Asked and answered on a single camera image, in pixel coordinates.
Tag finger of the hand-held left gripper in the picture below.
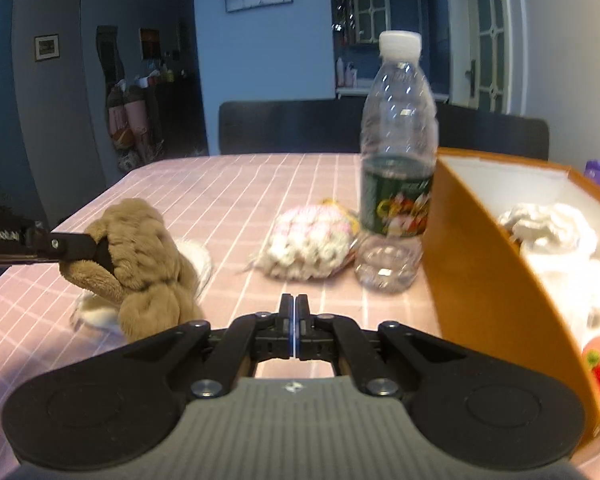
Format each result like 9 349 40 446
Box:
25 227 117 273

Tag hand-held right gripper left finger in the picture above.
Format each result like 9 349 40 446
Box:
122 294 295 399

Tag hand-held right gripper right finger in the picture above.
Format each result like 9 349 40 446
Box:
294 294 468 399

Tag brown plush toy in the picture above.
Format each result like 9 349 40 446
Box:
59 198 214 346

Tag orange cardboard box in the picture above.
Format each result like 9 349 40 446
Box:
420 147 600 450

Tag white towel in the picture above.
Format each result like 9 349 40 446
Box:
522 255 600 332

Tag white knitted pouch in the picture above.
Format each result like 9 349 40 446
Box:
250 205 357 281

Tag pink checked tablecloth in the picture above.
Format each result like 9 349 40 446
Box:
0 152 600 467

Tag hanging pink bags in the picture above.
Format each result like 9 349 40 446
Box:
106 80 157 167

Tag dark cabinet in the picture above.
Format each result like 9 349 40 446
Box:
150 76 209 161

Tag clear plastic water bottle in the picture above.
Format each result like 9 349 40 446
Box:
352 30 440 292

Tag black chair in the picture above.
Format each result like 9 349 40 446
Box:
434 104 551 162
218 99 367 156

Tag small framed picture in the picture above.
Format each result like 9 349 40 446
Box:
34 34 61 63

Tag dark framed picture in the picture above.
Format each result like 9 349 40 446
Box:
139 27 161 61

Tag white glazed door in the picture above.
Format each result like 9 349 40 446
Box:
444 0 515 114

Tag wavy wall mirror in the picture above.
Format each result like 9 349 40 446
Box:
96 25 127 92

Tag mirrored wall cabinet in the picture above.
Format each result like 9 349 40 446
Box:
346 0 392 47

